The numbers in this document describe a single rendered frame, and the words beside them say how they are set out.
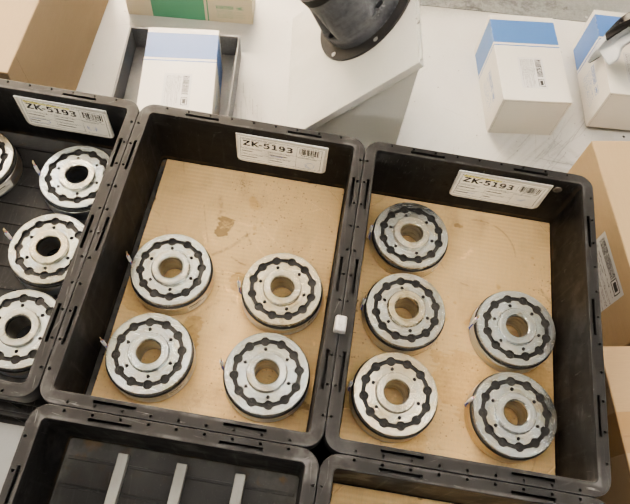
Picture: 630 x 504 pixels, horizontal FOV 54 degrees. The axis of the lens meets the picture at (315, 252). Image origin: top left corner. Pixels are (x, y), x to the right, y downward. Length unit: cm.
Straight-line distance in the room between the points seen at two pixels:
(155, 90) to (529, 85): 63
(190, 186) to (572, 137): 71
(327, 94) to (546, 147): 43
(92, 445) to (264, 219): 36
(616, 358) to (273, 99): 71
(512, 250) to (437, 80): 45
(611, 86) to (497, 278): 46
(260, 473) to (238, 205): 36
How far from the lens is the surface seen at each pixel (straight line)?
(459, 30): 135
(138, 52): 125
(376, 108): 96
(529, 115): 117
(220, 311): 81
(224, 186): 90
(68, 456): 79
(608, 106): 122
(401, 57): 92
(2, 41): 104
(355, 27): 98
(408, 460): 67
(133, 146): 84
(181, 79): 107
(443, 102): 121
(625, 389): 86
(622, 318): 96
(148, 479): 77
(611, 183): 100
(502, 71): 116
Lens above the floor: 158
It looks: 63 degrees down
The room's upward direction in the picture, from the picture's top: 8 degrees clockwise
